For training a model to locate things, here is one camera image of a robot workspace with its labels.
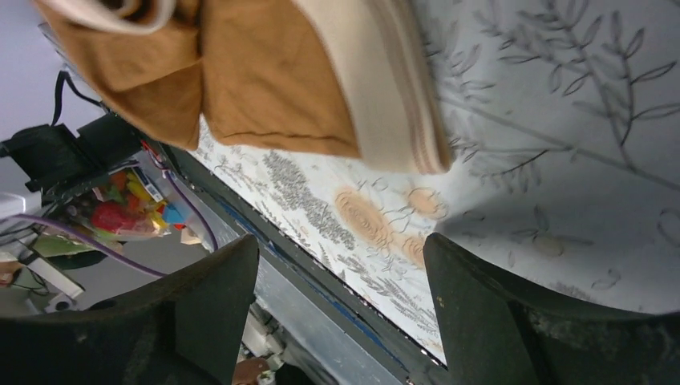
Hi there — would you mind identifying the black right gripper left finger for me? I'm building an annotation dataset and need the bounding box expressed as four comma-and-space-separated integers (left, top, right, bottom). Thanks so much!
1, 235, 259, 384

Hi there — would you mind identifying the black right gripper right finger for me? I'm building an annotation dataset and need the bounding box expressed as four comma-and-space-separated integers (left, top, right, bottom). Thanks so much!
423, 233, 679, 384

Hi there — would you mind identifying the brown boxer underwear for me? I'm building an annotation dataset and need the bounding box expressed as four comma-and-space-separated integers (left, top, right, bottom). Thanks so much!
36, 1, 452, 175

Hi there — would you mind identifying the colourful clutter pile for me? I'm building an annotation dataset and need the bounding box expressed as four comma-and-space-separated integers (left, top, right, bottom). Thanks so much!
66, 166, 185, 241

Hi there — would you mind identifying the floral patterned table mat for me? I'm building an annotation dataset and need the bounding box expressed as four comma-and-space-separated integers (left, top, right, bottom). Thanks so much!
194, 1, 679, 359

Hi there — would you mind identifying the black mounting base rail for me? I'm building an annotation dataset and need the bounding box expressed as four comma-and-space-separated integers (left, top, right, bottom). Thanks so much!
152, 144, 450, 384

